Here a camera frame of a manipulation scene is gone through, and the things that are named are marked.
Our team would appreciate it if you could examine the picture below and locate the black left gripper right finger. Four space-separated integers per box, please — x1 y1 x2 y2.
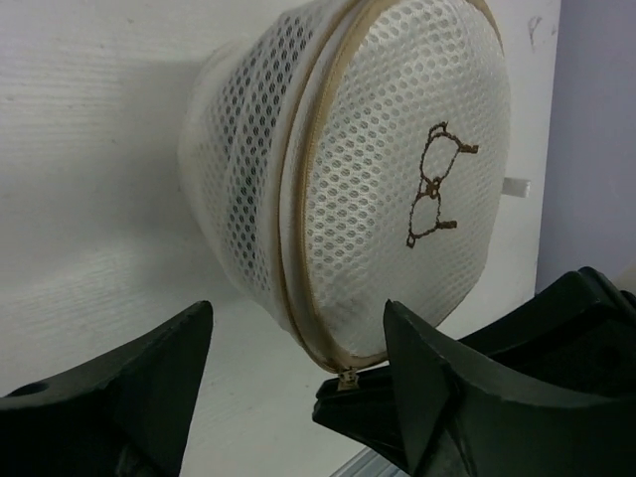
384 301 635 476

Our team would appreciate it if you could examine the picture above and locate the aluminium mounting rail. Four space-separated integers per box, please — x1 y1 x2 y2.
331 447 407 477

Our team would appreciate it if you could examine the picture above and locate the white mesh laundry bag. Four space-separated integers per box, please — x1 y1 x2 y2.
178 1 529 379

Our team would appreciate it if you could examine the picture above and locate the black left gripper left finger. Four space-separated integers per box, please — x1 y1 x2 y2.
1 301 214 476

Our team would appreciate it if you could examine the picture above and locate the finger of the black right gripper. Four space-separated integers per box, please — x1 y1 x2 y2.
312 365 411 472
460 267 635 396

